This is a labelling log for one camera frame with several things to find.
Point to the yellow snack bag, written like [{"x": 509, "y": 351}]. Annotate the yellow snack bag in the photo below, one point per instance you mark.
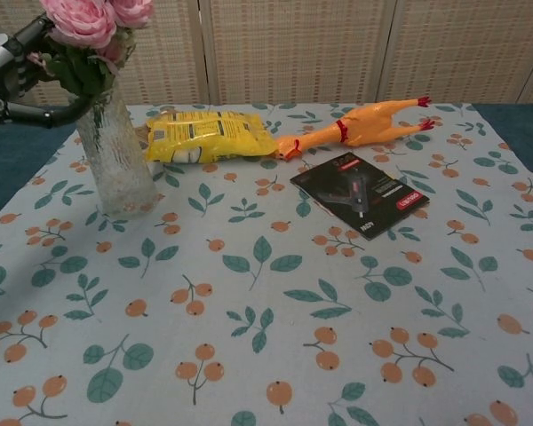
[{"x": 204, "y": 133}]

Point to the clear textured glass vase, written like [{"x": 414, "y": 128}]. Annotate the clear textured glass vase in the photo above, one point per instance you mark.
[{"x": 115, "y": 164}]

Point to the pink rose bouquet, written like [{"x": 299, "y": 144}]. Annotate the pink rose bouquet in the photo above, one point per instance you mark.
[{"x": 89, "y": 31}]

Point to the black glue gun box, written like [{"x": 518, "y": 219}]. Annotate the black glue gun box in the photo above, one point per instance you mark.
[{"x": 360, "y": 195}]

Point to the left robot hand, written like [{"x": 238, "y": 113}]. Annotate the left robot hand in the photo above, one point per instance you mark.
[{"x": 9, "y": 71}]

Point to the woven folding screen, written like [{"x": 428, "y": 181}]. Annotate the woven folding screen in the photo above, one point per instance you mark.
[{"x": 293, "y": 49}]

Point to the fruit and leaf print tablecloth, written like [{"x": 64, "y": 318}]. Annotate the fruit and leaf print tablecloth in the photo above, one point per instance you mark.
[{"x": 266, "y": 310}]

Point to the orange rubber chicken toy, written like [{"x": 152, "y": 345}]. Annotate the orange rubber chicken toy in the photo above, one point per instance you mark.
[{"x": 364, "y": 126}]

